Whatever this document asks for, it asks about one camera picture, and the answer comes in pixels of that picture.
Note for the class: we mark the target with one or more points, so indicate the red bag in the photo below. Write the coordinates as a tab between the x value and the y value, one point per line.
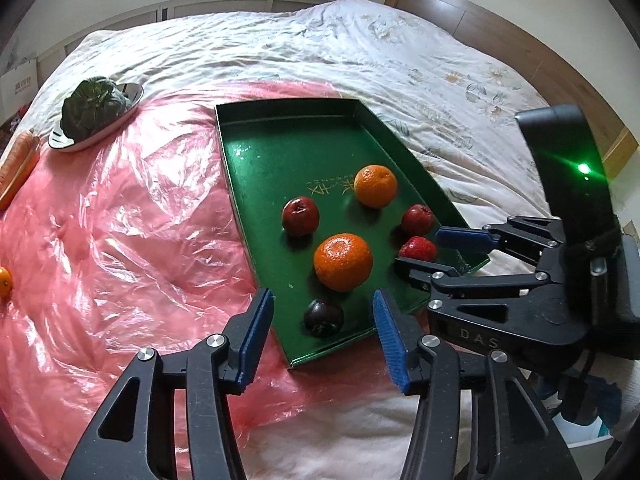
11	121

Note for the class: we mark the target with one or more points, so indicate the small red apple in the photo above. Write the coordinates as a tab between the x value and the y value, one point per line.
417	249
417	219
300	216

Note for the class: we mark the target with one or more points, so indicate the orange mandarin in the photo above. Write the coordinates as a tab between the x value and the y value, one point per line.
4	281
343	262
376	186

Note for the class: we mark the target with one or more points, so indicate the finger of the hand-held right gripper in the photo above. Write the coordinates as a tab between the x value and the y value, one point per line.
475	285
462	239

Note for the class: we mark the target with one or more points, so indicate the white plate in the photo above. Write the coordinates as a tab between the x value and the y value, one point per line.
127	102

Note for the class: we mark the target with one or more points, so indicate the dark purple plum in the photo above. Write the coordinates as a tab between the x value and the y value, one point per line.
323	318

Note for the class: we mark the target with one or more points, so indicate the green rectangular tray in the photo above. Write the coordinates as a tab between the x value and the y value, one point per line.
300	160

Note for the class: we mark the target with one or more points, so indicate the dark leafy greens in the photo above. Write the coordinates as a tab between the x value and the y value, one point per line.
95	105

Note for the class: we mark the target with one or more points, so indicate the white paper bag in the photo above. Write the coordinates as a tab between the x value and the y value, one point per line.
17	87

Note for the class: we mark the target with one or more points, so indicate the blue cloth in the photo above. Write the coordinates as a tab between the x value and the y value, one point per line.
605	395

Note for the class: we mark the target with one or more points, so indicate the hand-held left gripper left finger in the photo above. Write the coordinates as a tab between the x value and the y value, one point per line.
255	330

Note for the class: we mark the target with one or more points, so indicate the orange-rimmed plate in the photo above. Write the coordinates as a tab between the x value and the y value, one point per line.
22	187

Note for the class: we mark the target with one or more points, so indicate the pink plastic sheet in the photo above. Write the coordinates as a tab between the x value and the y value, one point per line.
125	260

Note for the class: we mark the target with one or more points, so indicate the carrot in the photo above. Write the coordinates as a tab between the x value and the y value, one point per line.
17	162

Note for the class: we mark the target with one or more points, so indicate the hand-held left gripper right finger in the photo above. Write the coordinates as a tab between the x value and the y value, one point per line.
392	345

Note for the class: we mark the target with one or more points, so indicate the wooden headboard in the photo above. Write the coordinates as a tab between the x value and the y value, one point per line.
500	25

